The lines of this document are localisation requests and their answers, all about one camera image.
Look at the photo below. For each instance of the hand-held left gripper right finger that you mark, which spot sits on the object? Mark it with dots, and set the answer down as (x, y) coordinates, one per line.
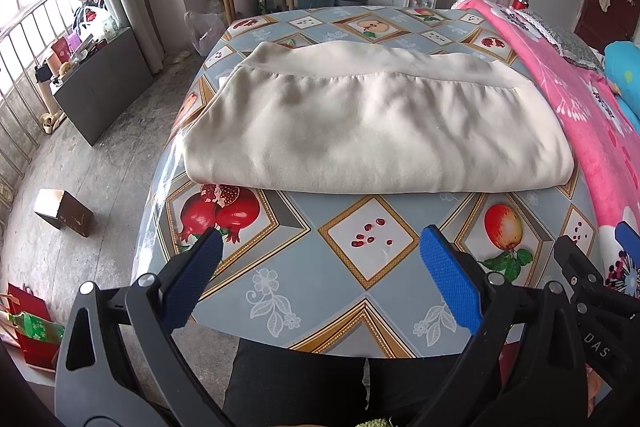
(450, 282)

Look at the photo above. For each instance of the blue plush toy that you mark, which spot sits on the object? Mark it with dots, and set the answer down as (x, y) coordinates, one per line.
(622, 67)

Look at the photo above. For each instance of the brown cardboard box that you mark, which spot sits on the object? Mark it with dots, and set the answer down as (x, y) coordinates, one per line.
(70, 214)

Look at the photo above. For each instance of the grey lace pillow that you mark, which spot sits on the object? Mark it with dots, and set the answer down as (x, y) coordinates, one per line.
(570, 39)

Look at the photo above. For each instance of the green glass bottle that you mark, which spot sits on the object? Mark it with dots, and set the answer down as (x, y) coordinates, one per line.
(37, 327)

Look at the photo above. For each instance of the fruit print tablecloth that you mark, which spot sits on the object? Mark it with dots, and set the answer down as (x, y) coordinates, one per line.
(320, 297)

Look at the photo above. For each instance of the dark low cabinet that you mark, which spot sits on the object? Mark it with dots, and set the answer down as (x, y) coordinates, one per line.
(100, 92)

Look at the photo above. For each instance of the metal window railing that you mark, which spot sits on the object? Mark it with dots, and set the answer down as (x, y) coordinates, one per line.
(30, 19)

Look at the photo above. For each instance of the pink floral blanket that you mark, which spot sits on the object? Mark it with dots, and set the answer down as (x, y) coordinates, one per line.
(565, 87)

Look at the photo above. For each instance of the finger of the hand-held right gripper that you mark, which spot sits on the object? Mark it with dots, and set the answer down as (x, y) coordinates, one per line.
(629, 238)
(575, 264)

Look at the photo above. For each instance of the red bottle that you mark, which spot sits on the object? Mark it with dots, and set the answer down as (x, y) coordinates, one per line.
(520, 2)

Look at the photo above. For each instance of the white plastic bag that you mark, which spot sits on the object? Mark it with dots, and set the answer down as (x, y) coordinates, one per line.
(95, 19)

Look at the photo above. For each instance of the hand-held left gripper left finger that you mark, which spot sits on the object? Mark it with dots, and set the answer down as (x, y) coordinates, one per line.
(192, 277)

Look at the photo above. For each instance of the red paper bag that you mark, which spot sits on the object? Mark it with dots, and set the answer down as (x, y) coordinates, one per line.
(37, 352)

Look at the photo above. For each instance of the beige sweatshirt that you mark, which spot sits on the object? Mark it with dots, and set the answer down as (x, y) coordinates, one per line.
(375, 127)

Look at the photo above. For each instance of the clear plastic bag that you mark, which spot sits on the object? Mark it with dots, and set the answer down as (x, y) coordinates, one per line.
(205, 29)

